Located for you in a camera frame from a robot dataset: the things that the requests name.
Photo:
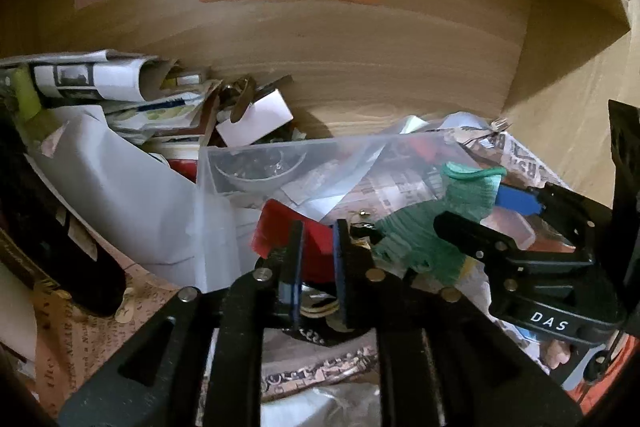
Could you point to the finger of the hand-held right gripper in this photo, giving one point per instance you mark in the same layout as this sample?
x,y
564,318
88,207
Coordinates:
x,y
465,232
520,202

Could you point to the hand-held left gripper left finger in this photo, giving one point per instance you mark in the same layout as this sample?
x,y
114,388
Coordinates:
x,y
296,279

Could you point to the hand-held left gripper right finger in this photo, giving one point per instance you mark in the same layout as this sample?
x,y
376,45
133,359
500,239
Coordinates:
x,y
341,264

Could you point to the green knitted glove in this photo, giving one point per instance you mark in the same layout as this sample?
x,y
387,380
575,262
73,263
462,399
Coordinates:
x,y
450,207

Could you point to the red cloth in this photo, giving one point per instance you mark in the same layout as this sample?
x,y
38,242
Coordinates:
x,y
318,243

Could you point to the wooden shelf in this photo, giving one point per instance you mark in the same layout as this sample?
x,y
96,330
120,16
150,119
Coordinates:
x,y
350,57

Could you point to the person's right hand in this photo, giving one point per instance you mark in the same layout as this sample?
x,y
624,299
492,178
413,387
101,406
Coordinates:
x,y
556,353

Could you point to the ornate brown printed paper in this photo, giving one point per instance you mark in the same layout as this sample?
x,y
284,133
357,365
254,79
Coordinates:
x,y
320,367

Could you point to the clear glass bowl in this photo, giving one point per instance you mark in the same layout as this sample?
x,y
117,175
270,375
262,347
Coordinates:
x,y
252,179

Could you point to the clear plastic bag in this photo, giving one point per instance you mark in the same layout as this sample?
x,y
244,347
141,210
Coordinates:
x,y
250,167

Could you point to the white card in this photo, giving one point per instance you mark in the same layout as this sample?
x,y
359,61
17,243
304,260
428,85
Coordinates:
x,y
256,117

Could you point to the brass metal piece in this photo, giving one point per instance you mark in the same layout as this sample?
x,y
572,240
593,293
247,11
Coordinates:
x,y
243,99

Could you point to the white paper sheet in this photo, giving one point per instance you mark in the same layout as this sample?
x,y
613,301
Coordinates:
x,y
115,187

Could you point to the printed leaflet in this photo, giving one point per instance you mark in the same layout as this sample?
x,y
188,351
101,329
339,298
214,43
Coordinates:
x,y
160,112

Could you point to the black bottle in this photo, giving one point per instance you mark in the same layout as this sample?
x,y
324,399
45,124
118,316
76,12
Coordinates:
x,y
75,257

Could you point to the rolled newspaper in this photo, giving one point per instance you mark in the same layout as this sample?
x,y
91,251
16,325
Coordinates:
x,y
115,74

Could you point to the yellow green tube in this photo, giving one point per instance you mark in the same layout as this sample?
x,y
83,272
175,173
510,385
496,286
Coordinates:
x,y
26,97

